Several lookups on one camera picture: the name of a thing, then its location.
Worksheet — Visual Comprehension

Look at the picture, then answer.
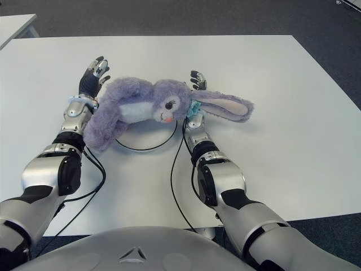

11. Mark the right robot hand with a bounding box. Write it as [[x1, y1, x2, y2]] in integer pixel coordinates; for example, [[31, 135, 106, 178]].
[[189, 70, 208, 91]]

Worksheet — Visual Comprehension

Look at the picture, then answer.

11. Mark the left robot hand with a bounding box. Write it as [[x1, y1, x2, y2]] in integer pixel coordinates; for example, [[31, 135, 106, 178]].
[[78, 55, 111, 97]]

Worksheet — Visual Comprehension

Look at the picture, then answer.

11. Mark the purple plush bunny doll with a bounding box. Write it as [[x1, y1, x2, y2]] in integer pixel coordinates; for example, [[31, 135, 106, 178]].
[[83, 76, 255, 153]]

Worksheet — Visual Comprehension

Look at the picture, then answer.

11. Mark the white plate black rim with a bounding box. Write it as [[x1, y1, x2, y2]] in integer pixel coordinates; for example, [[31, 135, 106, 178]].
[[114, 115, 178, 152]]

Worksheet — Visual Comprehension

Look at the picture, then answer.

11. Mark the white side table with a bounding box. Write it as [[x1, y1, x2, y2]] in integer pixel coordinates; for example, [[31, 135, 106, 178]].
[[0, 14, 39, 50]]

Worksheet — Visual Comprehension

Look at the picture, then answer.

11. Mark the white table leg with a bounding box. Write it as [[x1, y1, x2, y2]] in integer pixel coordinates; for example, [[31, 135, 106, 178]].
[[194, 222, 217, 241]]

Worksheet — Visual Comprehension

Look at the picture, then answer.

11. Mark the white object on floor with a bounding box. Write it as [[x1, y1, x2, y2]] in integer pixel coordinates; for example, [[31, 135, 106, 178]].
[[334, 0, 361, 12]]

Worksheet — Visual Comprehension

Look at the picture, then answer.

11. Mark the silver robot torso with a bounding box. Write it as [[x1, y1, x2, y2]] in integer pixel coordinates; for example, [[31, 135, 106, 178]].
[[16, 225, 254, 271]]

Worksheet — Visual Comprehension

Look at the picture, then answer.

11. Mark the long black right arm cable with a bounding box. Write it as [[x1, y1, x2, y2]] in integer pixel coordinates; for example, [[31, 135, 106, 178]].
[[170, 118, 200, 233]]

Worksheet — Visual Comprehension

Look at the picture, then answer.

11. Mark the short black right arm cable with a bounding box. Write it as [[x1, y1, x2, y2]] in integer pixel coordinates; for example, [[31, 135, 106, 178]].
[[191, 165, 215, 209]]

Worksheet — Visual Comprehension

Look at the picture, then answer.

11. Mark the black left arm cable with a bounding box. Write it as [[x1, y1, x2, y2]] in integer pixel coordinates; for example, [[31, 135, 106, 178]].
[[60, 146, 107, 209], [30, 149, 105, 259]]

